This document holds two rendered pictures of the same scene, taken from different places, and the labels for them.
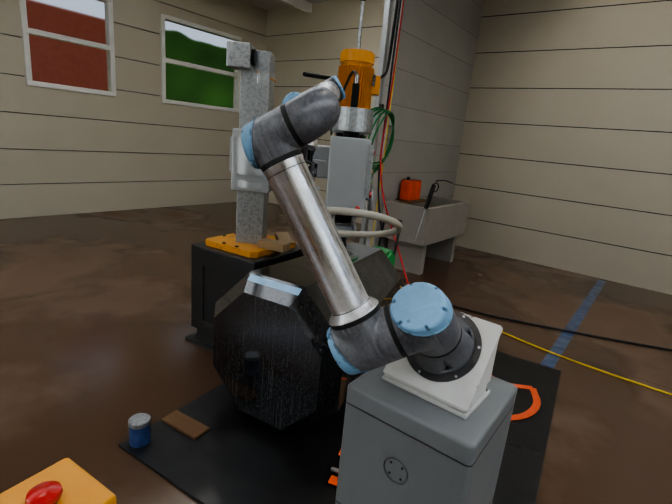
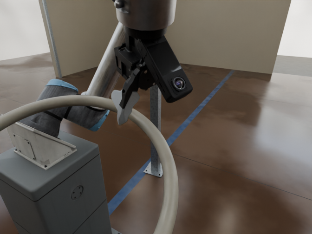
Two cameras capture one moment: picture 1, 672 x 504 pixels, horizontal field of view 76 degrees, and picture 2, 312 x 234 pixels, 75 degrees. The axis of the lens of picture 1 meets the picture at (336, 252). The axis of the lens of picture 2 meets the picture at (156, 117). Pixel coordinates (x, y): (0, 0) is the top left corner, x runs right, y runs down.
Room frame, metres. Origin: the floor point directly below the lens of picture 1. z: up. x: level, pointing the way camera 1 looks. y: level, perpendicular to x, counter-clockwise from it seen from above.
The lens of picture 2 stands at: (2.14, 0.13, 1.51)
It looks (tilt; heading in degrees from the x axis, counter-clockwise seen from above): 27 degrees down; 173
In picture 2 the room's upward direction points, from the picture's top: straight up
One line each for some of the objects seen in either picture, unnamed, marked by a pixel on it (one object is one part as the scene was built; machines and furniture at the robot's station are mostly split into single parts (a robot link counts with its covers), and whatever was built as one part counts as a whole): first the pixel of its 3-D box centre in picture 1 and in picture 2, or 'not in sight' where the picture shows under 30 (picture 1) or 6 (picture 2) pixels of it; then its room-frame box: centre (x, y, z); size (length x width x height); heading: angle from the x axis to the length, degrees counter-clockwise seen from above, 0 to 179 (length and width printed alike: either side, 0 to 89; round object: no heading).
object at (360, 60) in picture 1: (357, 83); not in sight; (3.12, -0.04, 1.92); 0.31 x 0.28 x 0.40; 90
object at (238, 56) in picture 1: (241, 56); not in sight; (2.92, 0.71, 2.00); 0.20 x 0.18 x 0.15; 60
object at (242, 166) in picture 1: (283, 158); not in sight; (3.07, 0.43, 1.39); 0.74 x 0.34 x 0.25; 97
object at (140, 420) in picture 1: (139, 430); not in sight; (1.81, 0.88, 0.08); 0.10 x 0.10 x 0.13
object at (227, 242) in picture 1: (251, 242); not in sight; (3.05, 0.62, 0.76); 0.49 x 0.49 x 0.05; 60
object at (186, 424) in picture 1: (185, 424); not in sight; (1.95, 0.71, 0.02); 0.25 x 0.10 x 0.01; 61
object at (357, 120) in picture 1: (351, 125); not in sight; (2.81, -0.02, 1.64); 0.96 x 0.25 x 0.17; 0
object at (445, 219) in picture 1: (424, 232); not in sight; (5.70, -1.17, 0.43); 1.30 x 0.62 x 0.86; 144
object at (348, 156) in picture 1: (347, 176); not in sight; (2.54, -0.02, 1.35); 0.36 x 0.22 x 0.45; 0
